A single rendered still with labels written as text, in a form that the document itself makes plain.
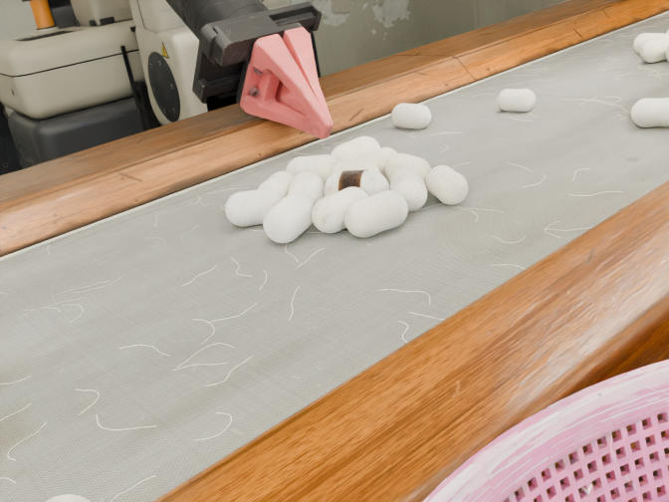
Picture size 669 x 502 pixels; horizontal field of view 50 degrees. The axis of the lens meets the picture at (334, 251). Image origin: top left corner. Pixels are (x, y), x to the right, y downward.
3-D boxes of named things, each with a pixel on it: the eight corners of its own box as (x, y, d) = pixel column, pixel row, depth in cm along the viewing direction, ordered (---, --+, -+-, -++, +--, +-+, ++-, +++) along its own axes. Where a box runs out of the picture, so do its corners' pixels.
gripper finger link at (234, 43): (366, 89, 51) (291, 9, 54) (286, 115, 47) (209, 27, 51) (340, 155, 56) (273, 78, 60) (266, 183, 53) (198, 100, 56)
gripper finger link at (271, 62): (390, 81, 52) (316, 3, 56) (314, 106, 49) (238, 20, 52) (363, 146, 58) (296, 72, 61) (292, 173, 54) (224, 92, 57)
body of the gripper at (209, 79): (328, 14, 56) (274, -42, 58) (215, 41, 50) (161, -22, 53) (308, 79, 61) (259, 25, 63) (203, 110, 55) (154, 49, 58)
